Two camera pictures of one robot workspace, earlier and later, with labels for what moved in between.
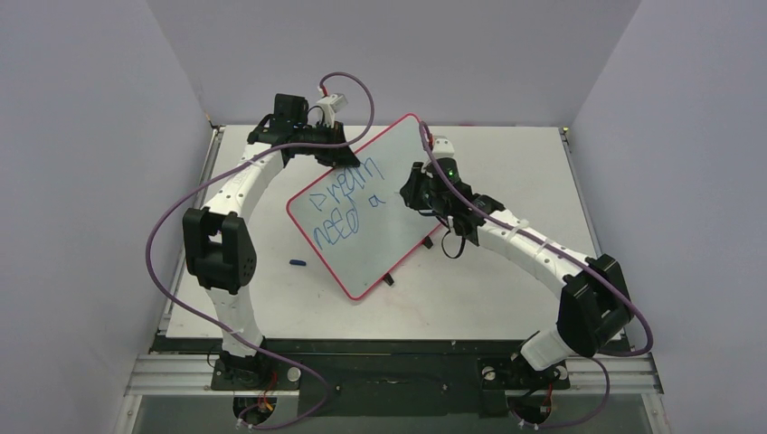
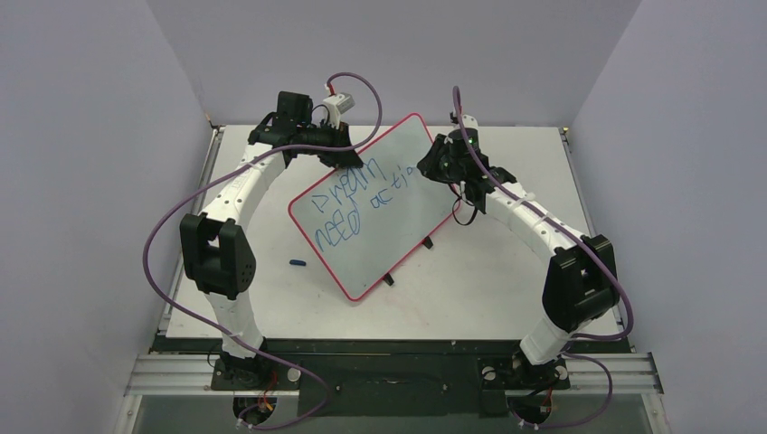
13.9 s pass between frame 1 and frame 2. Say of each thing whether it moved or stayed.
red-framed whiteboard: stayed
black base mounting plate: stayed
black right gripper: moved
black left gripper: stayed
